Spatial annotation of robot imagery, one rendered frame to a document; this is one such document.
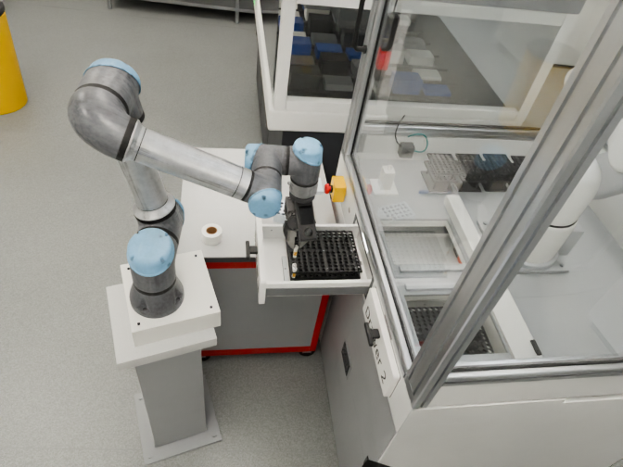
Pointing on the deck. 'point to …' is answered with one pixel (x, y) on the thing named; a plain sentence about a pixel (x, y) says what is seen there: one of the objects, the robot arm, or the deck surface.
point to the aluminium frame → (506, 235)
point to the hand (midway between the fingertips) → (296, 246)
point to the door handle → (359, 29)
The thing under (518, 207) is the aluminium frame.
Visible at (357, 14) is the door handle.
